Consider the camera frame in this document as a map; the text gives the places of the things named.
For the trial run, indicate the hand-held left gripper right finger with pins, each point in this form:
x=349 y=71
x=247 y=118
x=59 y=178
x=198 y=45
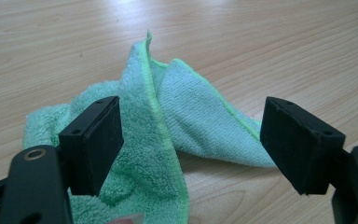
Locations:
x=298 y=146

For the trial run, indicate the green microfiber cloth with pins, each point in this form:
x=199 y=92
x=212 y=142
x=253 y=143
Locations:
x=149 y=124

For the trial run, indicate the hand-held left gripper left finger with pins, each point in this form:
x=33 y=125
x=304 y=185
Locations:
x=90 y=146

